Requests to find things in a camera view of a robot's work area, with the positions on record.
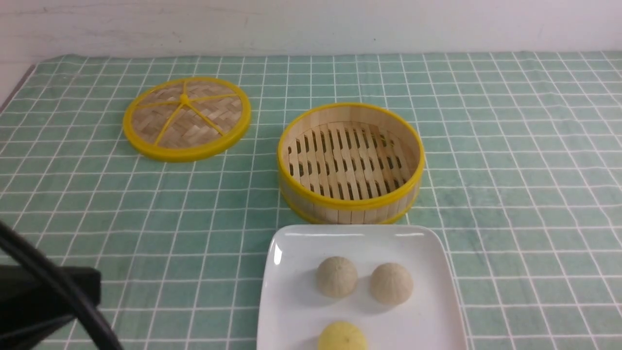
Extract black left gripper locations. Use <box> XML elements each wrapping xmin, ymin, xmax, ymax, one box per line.
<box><xmin>0</xmin><ymin>265</ymin><xmax>103</xmax><ymax>350</ymax></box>

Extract white steamed bun front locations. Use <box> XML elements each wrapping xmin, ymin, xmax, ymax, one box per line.
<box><xmin>315</xmin><ymin>256</ymin><xmax>359</xmax><ymax>298</ymax></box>

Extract white steamed bun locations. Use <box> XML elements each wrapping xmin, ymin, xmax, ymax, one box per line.
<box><xmin>315</xmin><ymin>256</ymin><xmax>359</xmax><ymax>298</ymax></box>
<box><xmin>370</xmin><ymin>262</ymin><xmax>414</xmax><ymax>306</ymax></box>

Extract yellow steamed bun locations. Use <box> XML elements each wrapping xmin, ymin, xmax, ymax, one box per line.
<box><xmin>317</xmin><ymin>321</ymin><xmax>368</xmax><ymax>350</ymax></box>

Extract white square plate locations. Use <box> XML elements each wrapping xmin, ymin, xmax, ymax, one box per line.
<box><xmin>256</xmin><ymin>225</ymin><xmax>468</xmax><ymax>350</ymax></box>

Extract yellow-rimmed bamboo steamer lid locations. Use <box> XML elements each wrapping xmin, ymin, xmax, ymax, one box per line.
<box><xmin>122</xmin><ymin>77</ymin><xmax>252</xmax><ymax>162</ymax></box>

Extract yellow-rimmed bamboo steamer basket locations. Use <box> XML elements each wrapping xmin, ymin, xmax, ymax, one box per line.
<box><xmin>277</xmin><ymin>103</ymin><xmax>426</xmax><ymax>225</ymax></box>

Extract green checkered tablecloth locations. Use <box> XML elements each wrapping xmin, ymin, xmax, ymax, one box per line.
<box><xmin>0</xmin><ymin>52</ymin><xmax>622</xmax><ymax>350</ymax></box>

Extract black camera cable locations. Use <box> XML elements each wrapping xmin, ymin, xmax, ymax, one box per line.
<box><xmin>0</xmin><ymin>221</ymin><xmax>125</xmax><ymax>350</ymax></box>

